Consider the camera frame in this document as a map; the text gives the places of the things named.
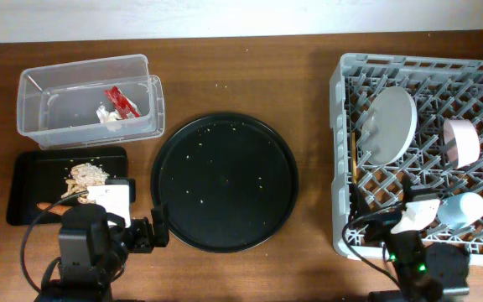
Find light blue cup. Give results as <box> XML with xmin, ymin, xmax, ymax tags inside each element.
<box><xmin>437</xmin><ymin>192</ymin><xmax>483</xmax><ymax>230</ymax></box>

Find food scraps and rice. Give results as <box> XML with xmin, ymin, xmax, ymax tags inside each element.
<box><xmin>61</xmin><ymin>163</ymin><xmax>110</xmax><ymax>198</ymax></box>

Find orange carrot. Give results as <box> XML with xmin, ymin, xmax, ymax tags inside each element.
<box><xmin>37</xmin><ymin>203</ymin><xmax>70</xmax><ymax>216</ymax></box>

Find light grey plate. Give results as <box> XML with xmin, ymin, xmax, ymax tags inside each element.
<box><xmin>357</xmin><ymin>86</ymin><xmax>418</xmax><ymax>165</ymax></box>

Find pink bowl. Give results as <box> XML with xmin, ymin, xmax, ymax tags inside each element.
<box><xmin>443</xmin><ymin>119</ymin><xmax>480</xmax><ymax>169</ymax></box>

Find white tissue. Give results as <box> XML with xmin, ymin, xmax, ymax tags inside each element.
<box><xmin>96</xmin><ymin>105</ymin><xmax>122</xmax><ymax>132</ymax></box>

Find red wrapper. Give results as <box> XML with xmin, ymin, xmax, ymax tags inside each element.
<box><xmin>104</xmin><ymin>86</ymin><xmax>142</xmax><ymax>119</ymax></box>

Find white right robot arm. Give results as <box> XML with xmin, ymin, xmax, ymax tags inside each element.
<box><xmin>364</xmin><ymin>211</ymin><xmax>470</xmax><ymax>302</ymax></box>

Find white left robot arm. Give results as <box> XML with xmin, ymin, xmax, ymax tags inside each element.
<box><xmin>19</xmin><ymin>204</ymin><xmax>169</xmax><ymax>301</ymax></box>

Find grey dishwasher rack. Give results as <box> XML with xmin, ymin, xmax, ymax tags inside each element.
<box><xmin>330</xmin><ymin>53</ymin><xmax>483</xmax><ymax>265</ymax></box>

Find round black tray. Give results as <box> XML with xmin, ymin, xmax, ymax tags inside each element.
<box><xmin>150</xmin><ymin>112</ymin><xmax>299</xmax><ymax>253</ymax></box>

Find black rectangular tray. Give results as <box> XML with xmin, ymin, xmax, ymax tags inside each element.
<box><xmin>6</xmin><ymin>147</ymin><xmax>128</xmax><ymax>226</ymax></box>

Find clear plastic bin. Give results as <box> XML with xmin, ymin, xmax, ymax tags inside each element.
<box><xmin>17</xmin><ymin>54</ymin><xmax>166</xmax><ymax>149</ymax></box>

